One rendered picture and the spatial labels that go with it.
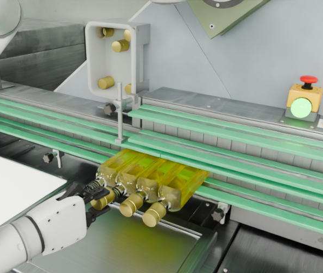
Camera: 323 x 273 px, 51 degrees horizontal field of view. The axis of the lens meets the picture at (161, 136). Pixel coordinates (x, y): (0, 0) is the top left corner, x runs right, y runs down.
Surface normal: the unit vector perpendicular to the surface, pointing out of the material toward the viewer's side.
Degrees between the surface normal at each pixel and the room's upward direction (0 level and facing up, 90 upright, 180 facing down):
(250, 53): 0
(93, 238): 90
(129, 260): 90
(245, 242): 89
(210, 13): 1
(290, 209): 90
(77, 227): 74
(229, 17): 1
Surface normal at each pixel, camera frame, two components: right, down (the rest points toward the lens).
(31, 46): 0.88, 0.22
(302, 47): -0.48, 0.35
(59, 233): 0.72, 0.29
